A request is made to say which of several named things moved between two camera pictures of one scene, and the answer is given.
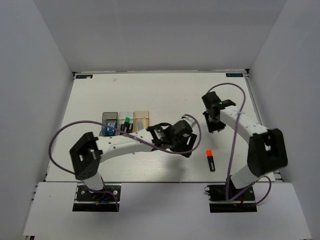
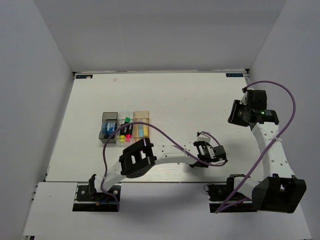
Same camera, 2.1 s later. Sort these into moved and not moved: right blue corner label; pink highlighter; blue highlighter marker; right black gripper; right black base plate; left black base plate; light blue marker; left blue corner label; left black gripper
Moved: left black gripper; pink highlighter; right black gripper
Not moved: left black base plate; right blue corner label; light blue marker; right black base plate; blue highlighter marker; left blue corner label
